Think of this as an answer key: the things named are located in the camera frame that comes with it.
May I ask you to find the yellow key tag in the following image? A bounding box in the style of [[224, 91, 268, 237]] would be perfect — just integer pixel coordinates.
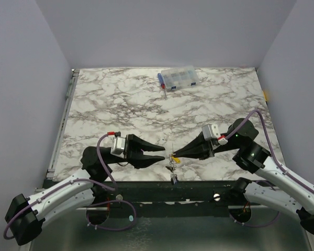
[[171, 156, 181, 164]]

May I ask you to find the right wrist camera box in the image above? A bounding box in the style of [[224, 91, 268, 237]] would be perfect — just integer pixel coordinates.
[[201, 124, 228, 146]]

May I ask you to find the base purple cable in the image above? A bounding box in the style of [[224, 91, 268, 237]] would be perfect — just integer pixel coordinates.
[[86, 200, 137, 232], [232, 180, 281, 227]]

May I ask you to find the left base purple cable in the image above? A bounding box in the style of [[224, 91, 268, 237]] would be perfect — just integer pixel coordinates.
[[86, 200, 137, 232]]

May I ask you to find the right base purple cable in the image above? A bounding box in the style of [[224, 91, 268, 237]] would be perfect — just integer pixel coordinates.
[[232, 180, 281, 227]]

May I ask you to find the clear plastic organizer box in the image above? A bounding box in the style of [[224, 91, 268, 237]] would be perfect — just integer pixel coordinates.
[[160, 66, 199, 90]]

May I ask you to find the metal side rail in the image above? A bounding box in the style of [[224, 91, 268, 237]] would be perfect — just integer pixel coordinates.
[[46, 69, 80, 179]]

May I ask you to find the black mounting rail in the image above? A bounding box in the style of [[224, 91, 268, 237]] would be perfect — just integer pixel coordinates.
[[81, 180, 247, 218]]

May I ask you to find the blue handled screwdriver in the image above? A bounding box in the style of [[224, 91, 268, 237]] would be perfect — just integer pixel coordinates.
[[158, 73, 167, 99]]

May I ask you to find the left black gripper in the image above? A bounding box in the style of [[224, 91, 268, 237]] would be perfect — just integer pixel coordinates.
[[107, 134, 165, 169]]

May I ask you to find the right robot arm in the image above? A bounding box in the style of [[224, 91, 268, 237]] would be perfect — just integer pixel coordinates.
[[173, 119, 314, 235]]

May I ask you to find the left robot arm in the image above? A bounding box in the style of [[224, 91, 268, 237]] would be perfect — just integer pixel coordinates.
[[3, 132, 165, 246]]

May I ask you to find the metal key organizer ring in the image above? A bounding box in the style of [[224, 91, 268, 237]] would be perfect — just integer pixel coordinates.
[[166, 143, 179, 184]]

